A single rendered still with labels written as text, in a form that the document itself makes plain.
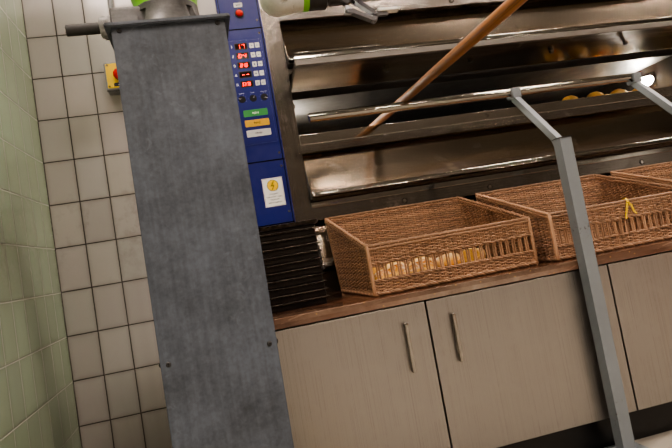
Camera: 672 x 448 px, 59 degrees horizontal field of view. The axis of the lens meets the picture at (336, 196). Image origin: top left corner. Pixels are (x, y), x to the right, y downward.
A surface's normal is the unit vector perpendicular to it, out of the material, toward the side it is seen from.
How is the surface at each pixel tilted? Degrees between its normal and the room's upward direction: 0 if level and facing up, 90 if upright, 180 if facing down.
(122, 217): 90
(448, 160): 70
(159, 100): 90
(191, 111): 90
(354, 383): 90
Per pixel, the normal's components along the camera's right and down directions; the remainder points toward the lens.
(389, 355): 0.20, -0.11
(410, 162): 0.13, -0.44
